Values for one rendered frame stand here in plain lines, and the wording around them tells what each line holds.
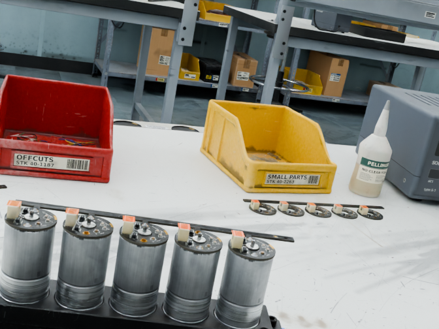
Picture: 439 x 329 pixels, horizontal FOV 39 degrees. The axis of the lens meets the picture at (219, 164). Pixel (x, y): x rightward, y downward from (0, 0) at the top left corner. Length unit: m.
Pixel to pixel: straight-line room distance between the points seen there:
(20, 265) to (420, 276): 0.31
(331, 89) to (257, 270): 4.68
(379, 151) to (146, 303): 0.37
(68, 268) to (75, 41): 4.42
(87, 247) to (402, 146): 0.45
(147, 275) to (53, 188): 0.22
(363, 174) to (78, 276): 0.39
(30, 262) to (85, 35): 4.42
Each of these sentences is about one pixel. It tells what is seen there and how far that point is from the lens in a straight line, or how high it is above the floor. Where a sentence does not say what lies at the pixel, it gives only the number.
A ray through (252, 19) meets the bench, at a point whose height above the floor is 0.73.
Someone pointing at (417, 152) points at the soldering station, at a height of 0.80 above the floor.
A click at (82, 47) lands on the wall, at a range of 4.73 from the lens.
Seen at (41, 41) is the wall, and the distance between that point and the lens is 4.69.
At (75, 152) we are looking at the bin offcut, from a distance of 0.53.
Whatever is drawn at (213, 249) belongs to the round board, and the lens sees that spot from 0.31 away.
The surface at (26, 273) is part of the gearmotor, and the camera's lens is 0.32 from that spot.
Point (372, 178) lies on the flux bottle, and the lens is 0.64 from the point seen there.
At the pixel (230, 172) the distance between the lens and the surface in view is 0.61.
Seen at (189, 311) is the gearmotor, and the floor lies 0.78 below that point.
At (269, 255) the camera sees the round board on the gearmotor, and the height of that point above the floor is 0.81.
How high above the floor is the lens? 0.95
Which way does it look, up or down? 18 degrees down
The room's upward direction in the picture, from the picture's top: 11 degrees clockwise
